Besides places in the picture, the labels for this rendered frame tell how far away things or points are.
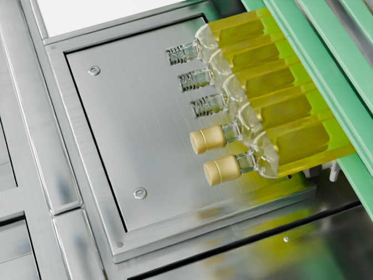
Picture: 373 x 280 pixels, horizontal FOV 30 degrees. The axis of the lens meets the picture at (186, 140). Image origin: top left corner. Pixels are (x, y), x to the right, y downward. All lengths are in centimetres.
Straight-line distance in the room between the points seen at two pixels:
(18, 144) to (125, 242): 29
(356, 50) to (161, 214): 39
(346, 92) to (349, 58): 7
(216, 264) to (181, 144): 22
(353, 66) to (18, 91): 63
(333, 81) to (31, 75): 57
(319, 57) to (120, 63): 41
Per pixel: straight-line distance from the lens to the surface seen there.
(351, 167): 105
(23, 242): 116
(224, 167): 97
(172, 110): 122
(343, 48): 96
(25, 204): 117
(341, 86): 101
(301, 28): 108
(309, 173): 105
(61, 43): 134
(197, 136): 100
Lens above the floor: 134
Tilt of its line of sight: 10 degrees down
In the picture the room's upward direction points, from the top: 107 degrees counter-clockwise
